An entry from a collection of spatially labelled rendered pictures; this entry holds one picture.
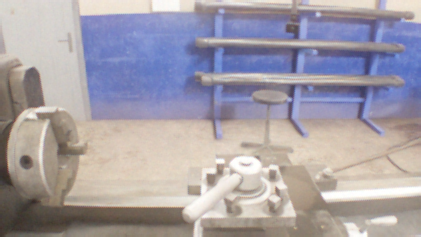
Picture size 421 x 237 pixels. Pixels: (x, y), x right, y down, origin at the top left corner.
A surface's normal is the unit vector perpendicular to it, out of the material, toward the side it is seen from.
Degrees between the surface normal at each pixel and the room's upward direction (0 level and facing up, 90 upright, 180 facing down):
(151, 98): 90
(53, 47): 90
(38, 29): 90
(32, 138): 45
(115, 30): 90
